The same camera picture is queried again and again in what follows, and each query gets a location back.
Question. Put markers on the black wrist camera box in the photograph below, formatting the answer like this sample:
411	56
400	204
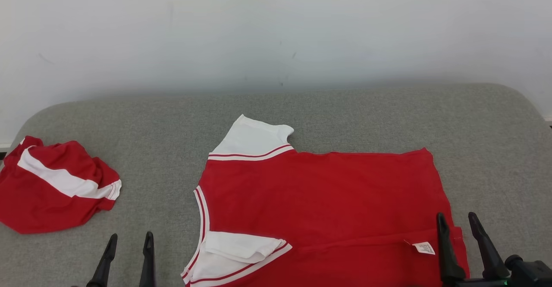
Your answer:
532	274

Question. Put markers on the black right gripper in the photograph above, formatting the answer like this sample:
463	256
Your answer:
474	283

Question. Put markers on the red white-sleeved t-shirt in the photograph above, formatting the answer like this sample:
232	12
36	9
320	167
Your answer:
327	201

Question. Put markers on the red shorts with white stripe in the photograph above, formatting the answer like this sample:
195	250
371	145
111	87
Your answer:
47	192

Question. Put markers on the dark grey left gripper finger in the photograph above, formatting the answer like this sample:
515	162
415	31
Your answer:
148	261
104	263

